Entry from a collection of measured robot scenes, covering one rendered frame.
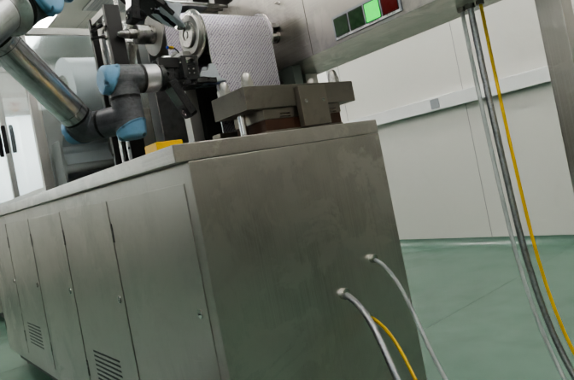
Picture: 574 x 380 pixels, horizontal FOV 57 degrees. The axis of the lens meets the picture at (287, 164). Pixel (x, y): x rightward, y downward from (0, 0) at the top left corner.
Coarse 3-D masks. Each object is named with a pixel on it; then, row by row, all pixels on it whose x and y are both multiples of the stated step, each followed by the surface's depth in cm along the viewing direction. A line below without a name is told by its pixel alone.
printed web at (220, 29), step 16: (208, 16) 155; (224, 16) 158; (240, 16) 163; (256, 16) 168; (176, 32) 173; (208, 32) 152; (224, 32) 155; (240, 32) 159; (256, 32) 163; (176, 48) 172; (160, 96) 182; (160, 112) 181; (176, 112) 185; (176, 128) 184
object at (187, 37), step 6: (186, 24) 153; (192, 24) 153; (180, 30) 156; (186, 30) 154; (192, 30) 152; (180, 36) 157; (186, 36) 154; (192, 36) 152; (186, 42) 155; (192, 42) 153
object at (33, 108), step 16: (32, 32) 220; (48, 32) 224; (64, 32) 228; (80, 32) 233; (32, 96) 217; (0, 112) 261; (32, 112) 216; (32, 128) 218; (0, 144) 266; (48, 176) 216; (32, 192) 232
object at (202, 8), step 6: (168, 0) 180; (186, 6) 184; (192, 6) 185; (198, 6) 186; (204, 6) 188; (210, 6) 191; (216, 6) 192; (222, 6) 194; (204, 12) 197; (210, 12) 198; (216, 12) 200
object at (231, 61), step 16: (224, 48) 155; (240, 48) 158; (256, 48) 162; (272, 48) 166; (224, 64) 154; (240, 64) 158; (256, 64) 161; (272, 64) 165; (240, 80) 157; (256, 80) 161; (272, 80) 165
